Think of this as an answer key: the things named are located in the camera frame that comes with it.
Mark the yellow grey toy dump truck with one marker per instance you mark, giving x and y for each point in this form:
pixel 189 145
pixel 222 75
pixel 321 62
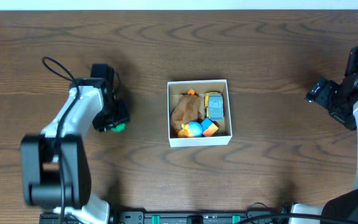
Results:
pixel 214 106

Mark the yellow rubber duck blue cap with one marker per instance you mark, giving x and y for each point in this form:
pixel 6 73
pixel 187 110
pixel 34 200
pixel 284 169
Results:
pixel 190 130

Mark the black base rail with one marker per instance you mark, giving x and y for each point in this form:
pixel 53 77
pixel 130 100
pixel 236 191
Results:
pixel 200 217

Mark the brown plush bear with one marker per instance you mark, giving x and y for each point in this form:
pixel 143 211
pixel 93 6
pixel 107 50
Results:
pixel 186 110

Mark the green ribbed plastic disc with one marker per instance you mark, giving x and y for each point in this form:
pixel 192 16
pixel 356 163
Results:
pixel 119 128

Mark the white cardboard box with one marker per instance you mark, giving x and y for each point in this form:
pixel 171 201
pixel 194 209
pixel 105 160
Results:
pixel 201 87

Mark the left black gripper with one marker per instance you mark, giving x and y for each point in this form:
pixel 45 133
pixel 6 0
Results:
pixel 109 120

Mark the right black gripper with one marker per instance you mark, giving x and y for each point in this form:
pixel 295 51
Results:
pixel 319 94

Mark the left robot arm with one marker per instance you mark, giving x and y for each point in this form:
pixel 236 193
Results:
pixel 55 171

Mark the colourful puzzle cube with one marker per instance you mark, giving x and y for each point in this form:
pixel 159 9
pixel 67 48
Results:
pixel 209 128

